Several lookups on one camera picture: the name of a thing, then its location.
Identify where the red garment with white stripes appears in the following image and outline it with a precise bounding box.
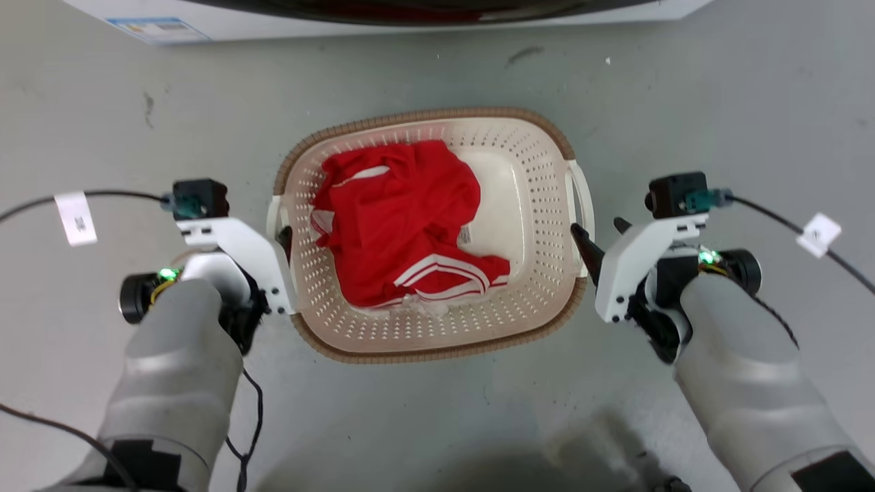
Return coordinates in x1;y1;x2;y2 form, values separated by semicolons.
310;140;512;310

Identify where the black right camera cable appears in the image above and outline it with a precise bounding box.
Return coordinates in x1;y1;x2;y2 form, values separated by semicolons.
725;195;875;296

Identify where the white paper cable tag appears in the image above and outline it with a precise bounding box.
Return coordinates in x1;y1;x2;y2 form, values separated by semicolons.
796;213;842;259
54;191;98;247

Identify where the black camera cable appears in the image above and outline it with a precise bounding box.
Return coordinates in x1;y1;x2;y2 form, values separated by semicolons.
725;195;875;296
0;189;168;225

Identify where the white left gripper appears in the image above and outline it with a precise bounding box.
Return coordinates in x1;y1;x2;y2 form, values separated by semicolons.
176;217;299;356

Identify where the blue white energy label sticker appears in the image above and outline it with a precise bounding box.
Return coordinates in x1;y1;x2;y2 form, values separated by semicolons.
106;17;213;46

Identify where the white washing machine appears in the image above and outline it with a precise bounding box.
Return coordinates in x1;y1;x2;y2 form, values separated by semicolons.
62;0;715;46

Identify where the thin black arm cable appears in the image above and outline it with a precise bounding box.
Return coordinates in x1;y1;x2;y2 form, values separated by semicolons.
0;403;141;492
224;368;265;492

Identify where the black left camera cable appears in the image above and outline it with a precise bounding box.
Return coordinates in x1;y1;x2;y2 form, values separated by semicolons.
0;189;168;225

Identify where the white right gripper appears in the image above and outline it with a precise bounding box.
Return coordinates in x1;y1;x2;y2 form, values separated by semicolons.
570;213;709;364

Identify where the beige perforated plastic laundry basket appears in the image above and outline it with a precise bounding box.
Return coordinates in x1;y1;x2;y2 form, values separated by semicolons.
267;106;595;364

